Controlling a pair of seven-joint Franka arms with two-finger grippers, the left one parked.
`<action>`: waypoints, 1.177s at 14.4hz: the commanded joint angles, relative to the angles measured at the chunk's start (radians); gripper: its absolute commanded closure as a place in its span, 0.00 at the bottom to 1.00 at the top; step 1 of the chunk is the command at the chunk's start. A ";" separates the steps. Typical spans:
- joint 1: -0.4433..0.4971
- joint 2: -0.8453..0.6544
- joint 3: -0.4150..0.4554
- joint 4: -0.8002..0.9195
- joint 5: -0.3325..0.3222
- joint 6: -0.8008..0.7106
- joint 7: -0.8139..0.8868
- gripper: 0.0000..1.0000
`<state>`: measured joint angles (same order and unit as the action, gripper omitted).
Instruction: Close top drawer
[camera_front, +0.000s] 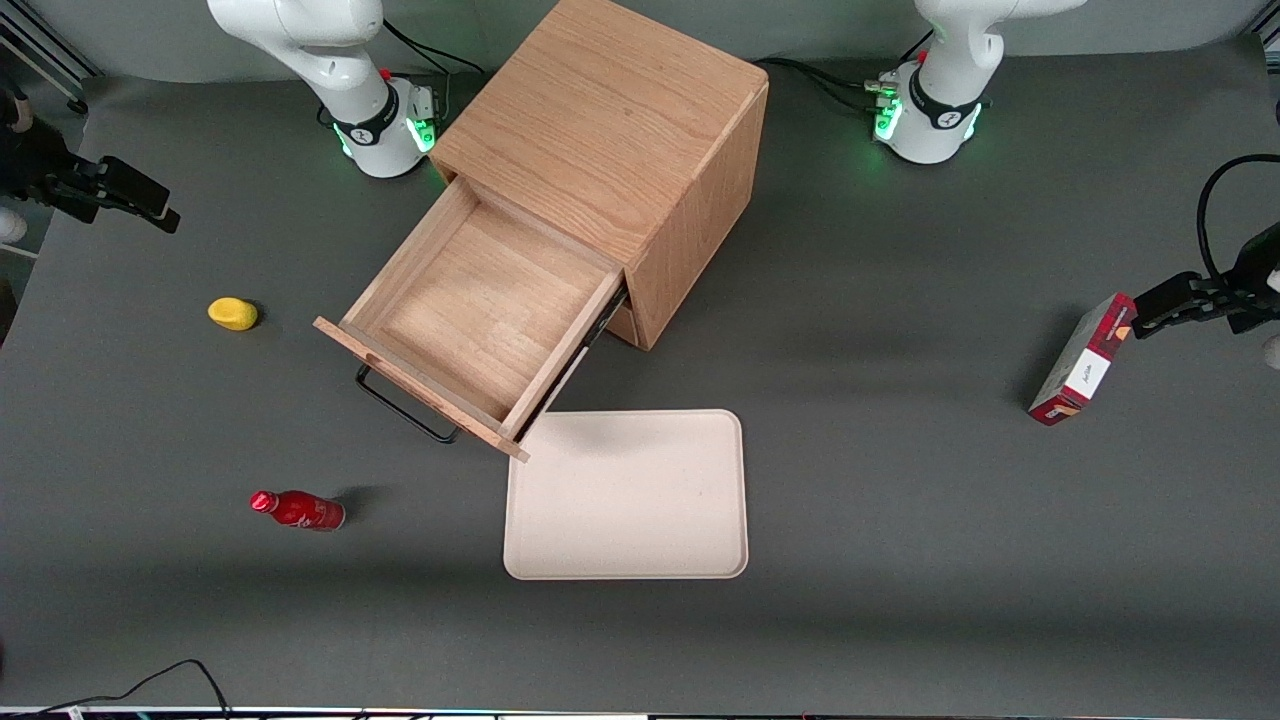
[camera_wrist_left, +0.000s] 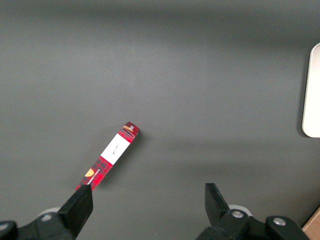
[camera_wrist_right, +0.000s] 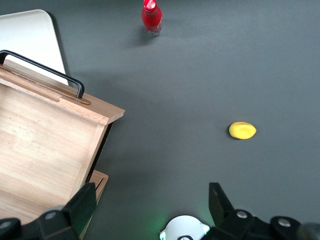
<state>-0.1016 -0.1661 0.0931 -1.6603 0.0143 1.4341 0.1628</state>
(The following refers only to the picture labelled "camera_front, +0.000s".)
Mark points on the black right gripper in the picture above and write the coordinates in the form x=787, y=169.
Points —
x=32, y=160

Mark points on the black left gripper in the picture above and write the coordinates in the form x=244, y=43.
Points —
x=1258, y=262

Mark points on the wooden drawer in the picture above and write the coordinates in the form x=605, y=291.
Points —
x=480, y=310

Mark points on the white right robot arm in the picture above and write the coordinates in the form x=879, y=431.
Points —
x=340, y=70

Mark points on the black metal drawer slide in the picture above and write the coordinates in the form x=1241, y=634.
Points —
x=598, y=325

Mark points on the wooden drawer cabinet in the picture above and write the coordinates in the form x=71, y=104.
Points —
x=610, y=120

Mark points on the red and white box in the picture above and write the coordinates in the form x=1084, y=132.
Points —
x=1085, y=360

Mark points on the yellow lemon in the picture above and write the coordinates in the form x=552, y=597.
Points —
x=232, y=313

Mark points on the red bottle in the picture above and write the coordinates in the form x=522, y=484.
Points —
x=300, y=510

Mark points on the beige rectangular tray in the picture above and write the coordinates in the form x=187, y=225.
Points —
x=630, y=500

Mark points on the aluminium frame rail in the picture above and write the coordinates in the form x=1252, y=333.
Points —
x=45, y=55

